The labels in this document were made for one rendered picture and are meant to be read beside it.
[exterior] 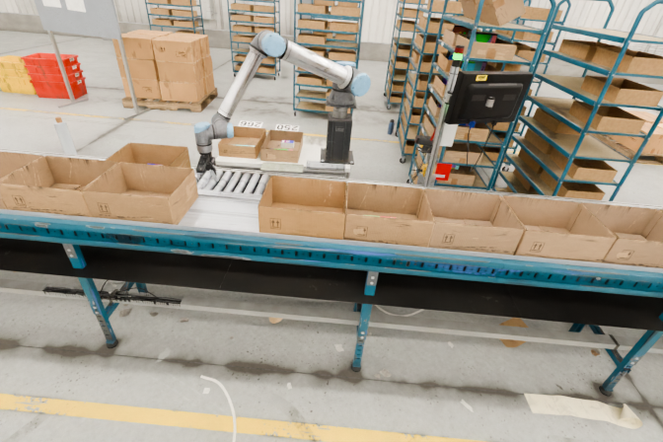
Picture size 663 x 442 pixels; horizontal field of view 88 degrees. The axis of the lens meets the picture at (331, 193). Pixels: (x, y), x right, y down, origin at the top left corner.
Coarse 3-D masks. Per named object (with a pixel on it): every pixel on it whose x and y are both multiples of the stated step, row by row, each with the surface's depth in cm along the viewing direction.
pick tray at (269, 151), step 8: (272, 136) 285; (280, 136) 285; (288, 136) 284; (296, 136) 284; (264, 144) 265; (272, 144) 279; (280, 144) 280; (296, 144) 282; (264, 152) 251; (272, 152) 251; (280, 152) 251; (288, 152) 250; (296, 152) 250; (264, 160) 255; (272, 160) 254; (280, 160) 254; (288, 160) 254; (296, 160) 254
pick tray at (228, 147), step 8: (240, 128) 284; (248, 128) 284; (256, 128) 284; (264, 128) 283; (240, 136) 288; (248, 136) 288; (256, 136) 287; (264, 136) 281; (224, 144) 251; (232, 144) 274; (240, 144) 274; (248, 144) 275; (256, 144) 277; (224, 152) 254; (232, 152) 254; (240, 152) 254; (248, 152) 253; (256, 152) 254
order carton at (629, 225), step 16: (592, 208) 174; (608, 208) 174; (624, 208) 173; (640, 208) 172; (608, 224) 178; (624, 224) 178; (640, 224) 177; (656, 224) 172; (624, 240) 149; (640, 240) 148; (656, 240) 171; (608, 256) 153; (624, 256) 153; (640, 256) 152; (656, 256) 152
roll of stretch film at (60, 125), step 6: (60, 120) 365; (54, 126) 365; (60, 126) 364; (66, 126) 370; (60, 132) 367; (66, 132) 370; (60, 138) 370; (66, 138) 372; (66, 144) 375; (72, 144) 380; (66, 150) 378; (72, 150) 381
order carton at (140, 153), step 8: (128, 144) 226; (136, 144) 227; (144, 144) 227; (152, 144) 227; (120, 152) 218; (128, 152) 227; (136, 152) 230; (144, 152) 230; (152, 152) 230; (160, 152) 230; (168, 152) 230; (176, 152) 229; (184, 152) 223; (112, 160) 211; (120, 160) 219; (128, 160) 227; (136, 160) 233; (144, 160) 233; (152, 160) 233; (160, 160) 233; (168, 160) 233; (176, 160) 211; (184, 160) 224
